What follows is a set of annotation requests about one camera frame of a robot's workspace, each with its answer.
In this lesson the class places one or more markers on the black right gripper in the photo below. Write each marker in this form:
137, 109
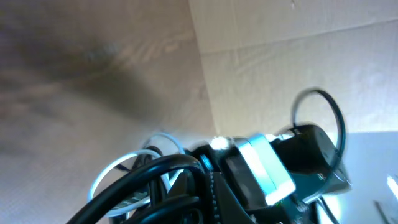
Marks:
311, 159

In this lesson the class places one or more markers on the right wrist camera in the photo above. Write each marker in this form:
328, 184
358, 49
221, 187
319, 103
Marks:
260, 179

